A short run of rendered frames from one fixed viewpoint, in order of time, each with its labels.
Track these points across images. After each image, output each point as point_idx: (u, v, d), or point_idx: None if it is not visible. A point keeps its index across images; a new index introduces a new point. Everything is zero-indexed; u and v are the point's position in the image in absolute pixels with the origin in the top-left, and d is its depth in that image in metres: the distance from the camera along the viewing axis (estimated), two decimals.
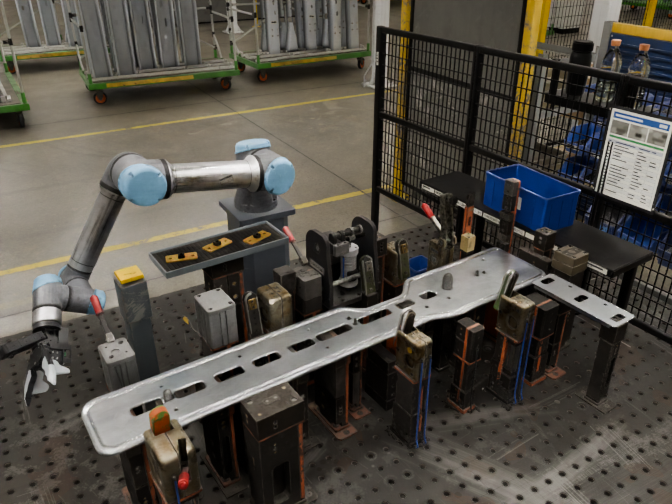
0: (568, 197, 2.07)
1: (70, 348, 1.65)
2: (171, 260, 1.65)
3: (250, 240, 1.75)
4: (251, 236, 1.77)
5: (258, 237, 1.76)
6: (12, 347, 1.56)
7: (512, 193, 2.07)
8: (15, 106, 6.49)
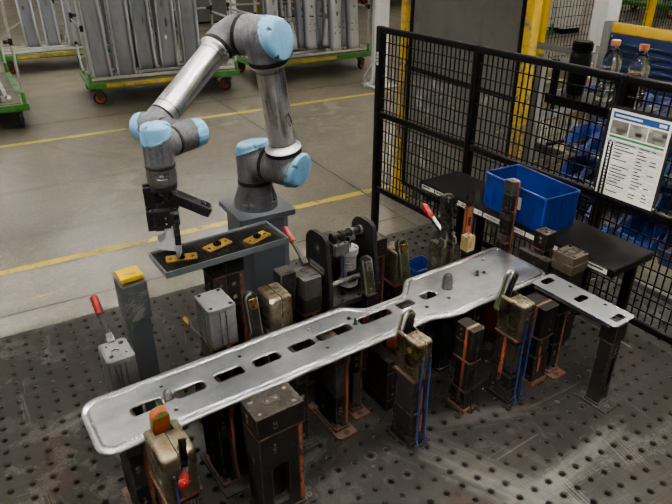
0: (568, 197, 2.07)
1: None
2: (171, 260, 1.65)
3: (250, 240, 1.75)
4: (251, 236, 1.77)
5: (258, 237, 1.76)
6: None
7: (512, 193, 2.07)
8: (15, 106, 6.49)
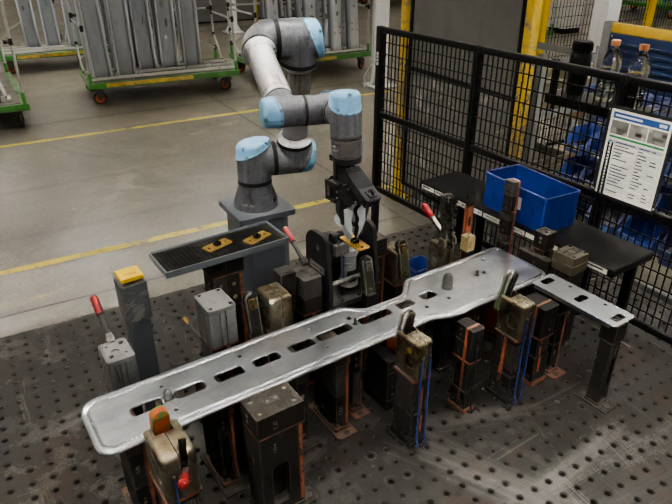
0: (568, 197, 2.07)
1: None
2: (345, 238, 1.56)
3: (250, 240, 1.75)
4: (251, 236, 1.77)
5: (258, 237, 1.76)
6: (377, 196, 1.44)
7: (512, 193, 2.07)
8: (15, 106, 6.49)
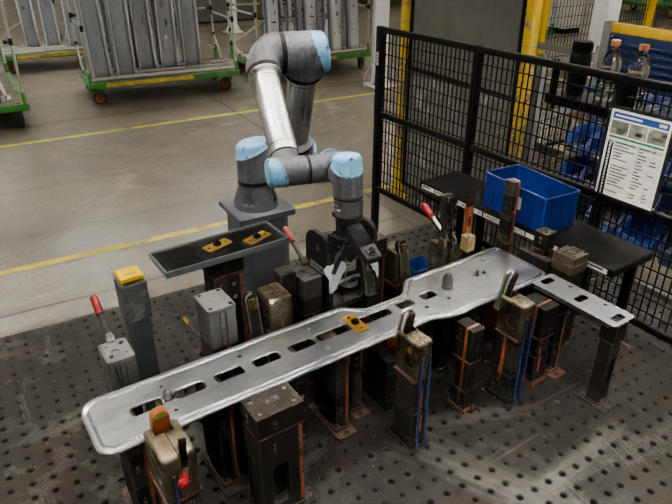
0: (568, 197, 2.07)
1: None
2: (346, 319, 1.68)
3: (250, 240, 1.75)
4: (251, 236, 1.77)
5: (258, 237, 1.76)
6: (377, 253, 1.52)
7: (512, 193, 2.07)
8: (15, 106, 6.49)
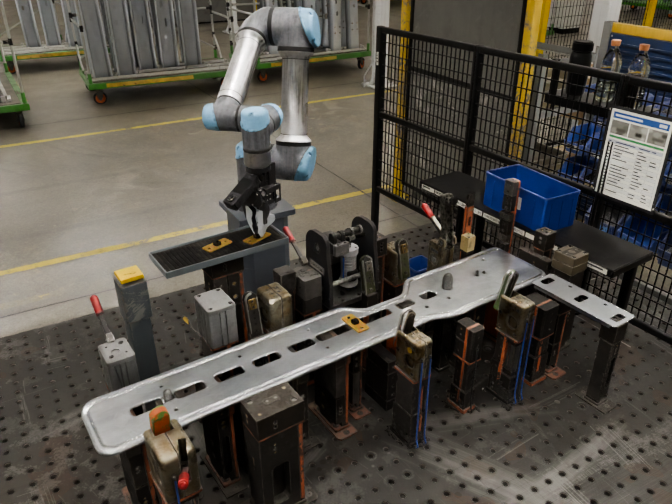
0: (568, 197, 2.07)
1: (280, 187, 1.73)
2: (346, 319, 1.68)
3: (250, 240, 1.75)
4: (251, 236, 1.77)
5: (258, 237, 1.76)
6: (239, 204, 1.64)
7: (512, 193, 2.07)
8: (15, 106, 6.49)
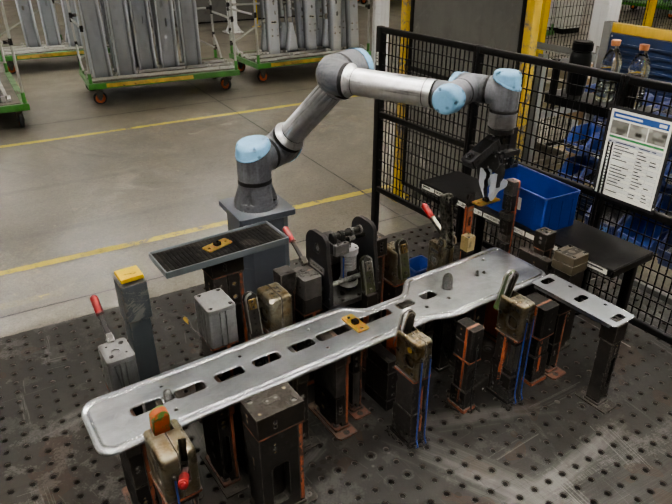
0: (568, 197, 2.07)
1: (518, 153, 1.72)
2: (346, 319, 1.68)
3: (479, 202, 1.77)
4: (480, 199, 1.79)
5: (487, 200, 1.77)
6: (477, 163, 1.67)
7: (512, 193, 2.07)
8: (15, 106, 6.49)
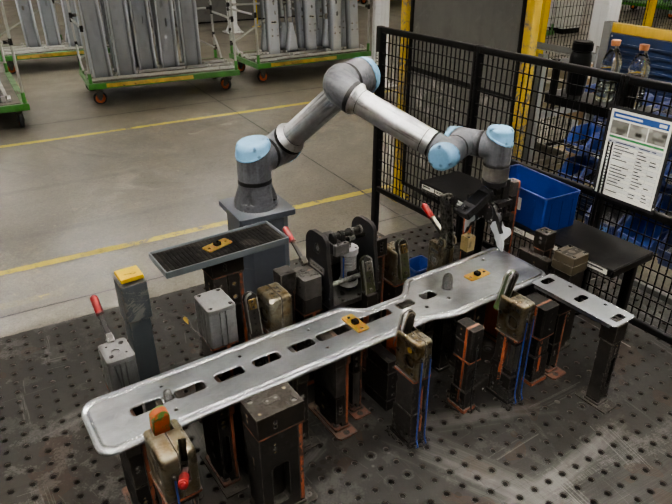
0: (568, 197, 2.07)
1: (511, 203, 1.80)
2: (346, 319, 1.68)
3: (470, 276, 1.89)
4: (471, 272, 1.90)
5: (478, 275, 1.89)
6: (472, 214, 1.74)
7: (512, 193, 2.07)
8: (15, 106, 6.49)
